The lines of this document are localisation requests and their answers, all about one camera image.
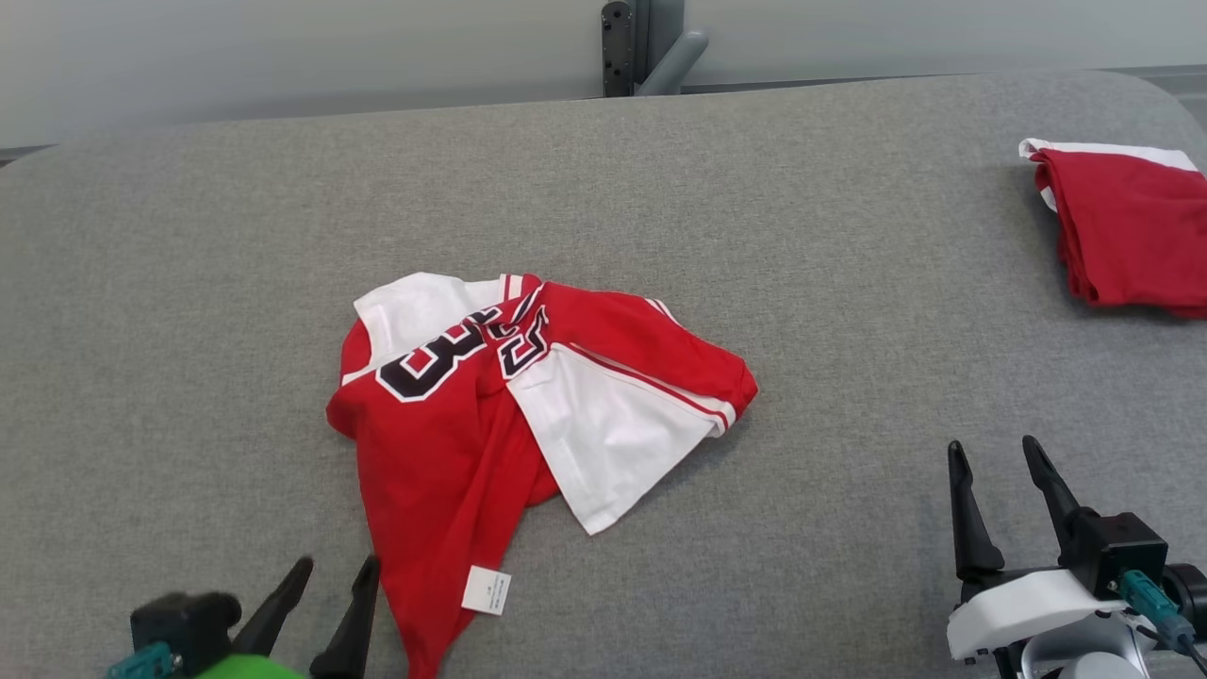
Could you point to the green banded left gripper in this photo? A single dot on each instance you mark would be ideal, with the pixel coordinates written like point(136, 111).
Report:
point(250, 670)

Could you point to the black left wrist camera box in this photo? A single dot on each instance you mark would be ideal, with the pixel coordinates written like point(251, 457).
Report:
point(184, 622)

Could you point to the grey metal stand post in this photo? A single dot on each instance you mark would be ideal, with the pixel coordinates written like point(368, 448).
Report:
point(641, 47)

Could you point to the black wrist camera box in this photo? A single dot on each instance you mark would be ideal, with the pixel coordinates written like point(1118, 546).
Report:
point(1122, 556)
point(184, 622)

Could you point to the red and white jersey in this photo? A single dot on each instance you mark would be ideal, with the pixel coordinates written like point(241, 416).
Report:
point(443, 453)

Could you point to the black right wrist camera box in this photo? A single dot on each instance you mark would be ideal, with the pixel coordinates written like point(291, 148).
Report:
point(1122, 556)

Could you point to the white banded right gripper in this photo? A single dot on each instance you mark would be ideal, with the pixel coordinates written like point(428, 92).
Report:
point(1028, 613)

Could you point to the red shorts with white stripes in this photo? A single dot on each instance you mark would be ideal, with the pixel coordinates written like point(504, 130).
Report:
point(1132, 226)

